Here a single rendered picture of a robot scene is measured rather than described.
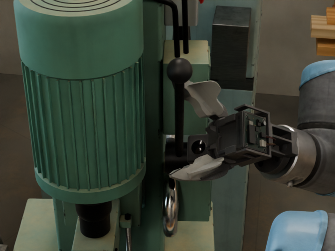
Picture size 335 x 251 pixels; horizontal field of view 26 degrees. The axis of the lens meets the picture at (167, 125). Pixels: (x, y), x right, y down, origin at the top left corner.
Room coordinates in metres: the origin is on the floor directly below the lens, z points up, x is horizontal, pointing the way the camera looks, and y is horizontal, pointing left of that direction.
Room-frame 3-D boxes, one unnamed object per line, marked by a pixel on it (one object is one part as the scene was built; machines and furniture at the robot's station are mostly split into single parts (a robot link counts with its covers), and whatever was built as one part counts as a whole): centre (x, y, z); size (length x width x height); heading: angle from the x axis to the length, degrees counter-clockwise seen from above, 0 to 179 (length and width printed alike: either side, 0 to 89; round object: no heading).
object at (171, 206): (1.05, -0.01, 1.02); 0.12 x 0.03 x 0.12; 179
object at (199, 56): (1.14, -0.03, 1.22); 0.09 x 0.08 x 0.15; 179
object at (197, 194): (1.11, -0.04, 1.02); 0.09 x 0.07 x 0.12; 89
